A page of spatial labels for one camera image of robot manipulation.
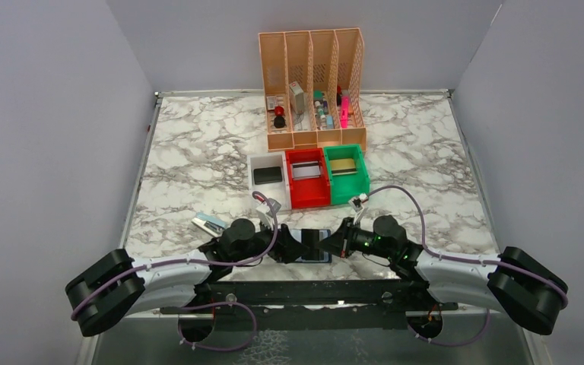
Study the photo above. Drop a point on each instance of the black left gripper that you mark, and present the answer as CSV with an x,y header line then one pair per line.
x,y
285,248

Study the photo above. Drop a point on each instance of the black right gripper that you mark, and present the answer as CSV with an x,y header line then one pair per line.
x,y
334,242

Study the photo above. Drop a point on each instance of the navy blue card holder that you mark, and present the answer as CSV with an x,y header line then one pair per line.
x,y
324,233

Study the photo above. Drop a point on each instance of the grey card from holder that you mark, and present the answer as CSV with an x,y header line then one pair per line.
x,y
310,238

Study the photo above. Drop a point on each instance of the black card from holder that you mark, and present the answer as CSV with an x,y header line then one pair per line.
x,y
266,175

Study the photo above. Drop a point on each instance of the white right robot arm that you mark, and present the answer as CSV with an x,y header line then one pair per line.
x,y
512,282

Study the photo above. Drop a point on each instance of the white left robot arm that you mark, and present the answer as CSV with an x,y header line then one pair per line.
x,y
118,285

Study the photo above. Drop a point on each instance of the gold card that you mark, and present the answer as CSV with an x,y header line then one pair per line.
x,y
344,166

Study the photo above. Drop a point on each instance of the silver card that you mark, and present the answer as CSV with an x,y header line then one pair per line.
x,y
306,170

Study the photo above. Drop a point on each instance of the red plastic bin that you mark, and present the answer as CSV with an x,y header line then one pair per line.
x,y
308,193

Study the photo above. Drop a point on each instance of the green plastic bin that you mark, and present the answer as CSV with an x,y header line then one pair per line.
x,y
345,187

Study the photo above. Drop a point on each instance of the white plastic bin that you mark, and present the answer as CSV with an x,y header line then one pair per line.
x,y
279,191

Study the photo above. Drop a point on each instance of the light blue stapler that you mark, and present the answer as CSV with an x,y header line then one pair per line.
x,y
211,225

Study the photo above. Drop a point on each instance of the red and black stamp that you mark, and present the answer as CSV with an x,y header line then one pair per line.
x,y
279,120

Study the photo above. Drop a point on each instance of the pink highlighter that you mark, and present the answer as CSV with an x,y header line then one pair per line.
x,y
345,104

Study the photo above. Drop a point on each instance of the white box in organizer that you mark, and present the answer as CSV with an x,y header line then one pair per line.
x,y
297,98

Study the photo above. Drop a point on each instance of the peach desk file organizer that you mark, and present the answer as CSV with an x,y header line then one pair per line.
x,y
328,65

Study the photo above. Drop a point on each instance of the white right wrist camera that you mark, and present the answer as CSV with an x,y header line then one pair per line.
x,y
358,203

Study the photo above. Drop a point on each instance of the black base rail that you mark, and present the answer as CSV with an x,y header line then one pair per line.
x,y
308,305

